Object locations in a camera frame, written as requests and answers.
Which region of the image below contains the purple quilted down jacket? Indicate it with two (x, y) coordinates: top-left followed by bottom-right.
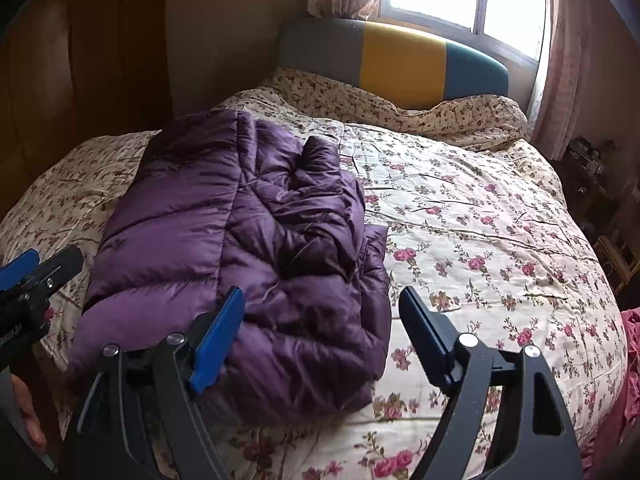
(67, 110), (392, 425)

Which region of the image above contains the person's left hand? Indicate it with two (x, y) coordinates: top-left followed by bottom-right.
(10, 374), (47, 452)

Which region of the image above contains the red cloth at bedside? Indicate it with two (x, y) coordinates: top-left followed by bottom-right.
(582, 308), (639, 479)

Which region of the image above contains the floral bed quilt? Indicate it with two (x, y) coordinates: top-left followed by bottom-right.
(0, 86), (629, 480)

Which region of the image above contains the brown wooden wardrobe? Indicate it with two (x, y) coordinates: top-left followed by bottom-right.
(1, 0), (174, 212)

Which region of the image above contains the cluttered wooden side table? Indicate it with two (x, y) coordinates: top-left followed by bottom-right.
(552, 136), (639, 297)

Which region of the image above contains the small-flower folded blanket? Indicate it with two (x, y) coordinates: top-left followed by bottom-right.
(259, 66), (530, 154)

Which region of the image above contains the pink right curtain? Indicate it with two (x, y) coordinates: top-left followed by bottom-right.
(532, 0), (639, 159)

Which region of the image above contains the grey yellow blue headboard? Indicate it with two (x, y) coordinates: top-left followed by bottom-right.
(278, 18), (509, 110)

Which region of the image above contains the window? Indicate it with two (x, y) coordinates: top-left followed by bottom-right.
(382, 0), (546, 63)

